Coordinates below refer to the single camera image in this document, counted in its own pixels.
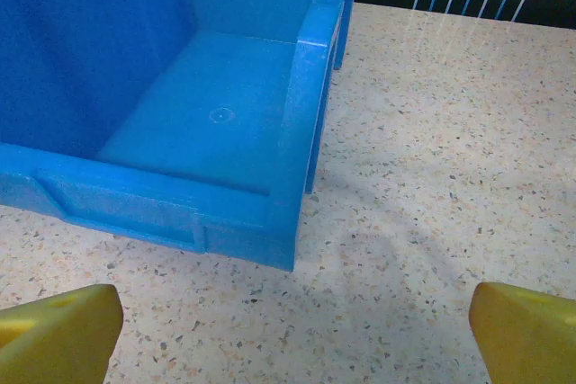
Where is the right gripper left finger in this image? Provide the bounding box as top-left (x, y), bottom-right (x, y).
top-left (0, 283), bottom-right (125, 384)

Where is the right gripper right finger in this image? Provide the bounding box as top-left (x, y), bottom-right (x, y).
top-left (468, 281), bottom-right (576, 384)

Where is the blue plastic bin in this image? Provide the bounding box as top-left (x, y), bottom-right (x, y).
top-left (0, 0), bottom-right (364, 272)

